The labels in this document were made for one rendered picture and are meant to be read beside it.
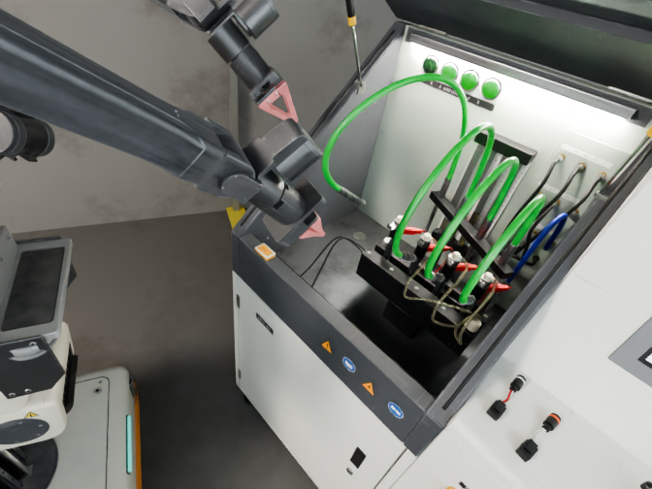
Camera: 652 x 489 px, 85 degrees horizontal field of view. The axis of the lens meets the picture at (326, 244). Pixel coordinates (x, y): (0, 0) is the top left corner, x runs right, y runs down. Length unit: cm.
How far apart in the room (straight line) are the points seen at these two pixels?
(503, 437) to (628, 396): 24
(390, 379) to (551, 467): 30
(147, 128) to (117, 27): 180
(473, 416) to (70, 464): 120
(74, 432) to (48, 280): 78
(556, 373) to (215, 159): 75
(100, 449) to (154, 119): 125
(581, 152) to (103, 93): 91
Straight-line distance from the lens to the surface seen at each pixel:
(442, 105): 110
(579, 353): 86
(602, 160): 100
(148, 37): 218
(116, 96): 36
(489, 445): 78
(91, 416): 155
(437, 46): 107
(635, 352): 84
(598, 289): 81
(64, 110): 36
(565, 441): 87
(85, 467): 149
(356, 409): 97
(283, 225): 57
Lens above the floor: 161
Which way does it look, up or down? 41 degrees down
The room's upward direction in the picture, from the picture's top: 11 degrees clockwise
